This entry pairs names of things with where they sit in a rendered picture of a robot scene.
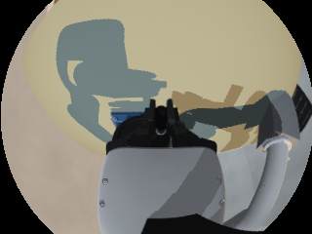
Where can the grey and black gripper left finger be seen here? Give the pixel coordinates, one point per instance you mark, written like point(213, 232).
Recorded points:
point(140, 136)

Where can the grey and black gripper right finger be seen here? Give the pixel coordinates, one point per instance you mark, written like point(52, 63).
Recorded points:
point(182, 137)

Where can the blue bench vise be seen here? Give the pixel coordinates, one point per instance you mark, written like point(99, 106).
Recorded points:
point(126, 125)

